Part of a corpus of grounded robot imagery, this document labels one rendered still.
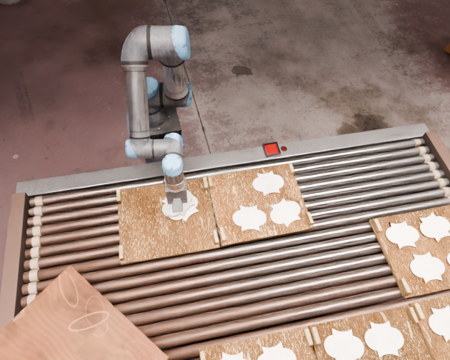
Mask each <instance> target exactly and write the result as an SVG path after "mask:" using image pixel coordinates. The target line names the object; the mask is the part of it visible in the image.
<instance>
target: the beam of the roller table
mask: <svg viewBox="0 0 450 360"><path fill-rule="evenodd" d="M428 131H429V129H428V128H427V126H426V124H425V123H421V124H412V125H407V126H398V127H392V128H387V129H378V130H373V131H363V132H358V133H352V134H344V135H338V136H329V137H324V138H319V139H309V140H304V141H295V142H290V143H285V144H278V145H279V149H280V151H281V156H272V157H267V158H266V156H265V153H264V149H263V147H262V146H261V147H256V148H250V149H242V150H236V151H227V152H221V153H216V154H207V155H202V156H193V157H187V158H183V171H184V175H185V174H194V173H199V172H204V171H213V170H218V169H227V168H231V167H237V166H246V165H251V164H260V163H264V162H270V161H278V160H283V159H292V158H297V157H303V156H311V155H316V154H325V153H330V152H335V151H344V150H349V149H357V148H363V147H368V146H377V145H382V144H390V143H396V142H400V141H409V140H412V139H420V138H421V137H422V136H423V135H424V133H425V132H428ZM282 146H285V147H286V148H287V150H286V151H282V150H281V147H282ZM161 178H164V172H163V169H162V161H158V162H154V163H148V164H139V165H133V166H125V167H119V168H114V169H104V170H100V171H90V172H85V173H80V174H71V175H66V176H56V177H51V178H46V179H37V180H31V181H22V182H18V183H17V185H16V194H18V193H24V192H26V193H27V195H28V196H29V197H30V198H35V197H36V196H49V195H54V194H62V193H68V192H73V191H82V190H87V189H95V188H101V187H105V186H115V185H119V184H128V183H134V182H138V181H147V180H152V179H161Z"/></svg>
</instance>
